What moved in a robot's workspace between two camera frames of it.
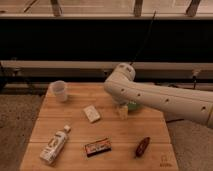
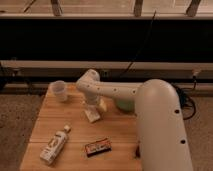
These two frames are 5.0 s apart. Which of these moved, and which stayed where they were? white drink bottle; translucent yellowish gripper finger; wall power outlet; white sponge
Moved: translucent yellowish gripper finger
Stayed: white sponge; wall power outlet; white drink bottle
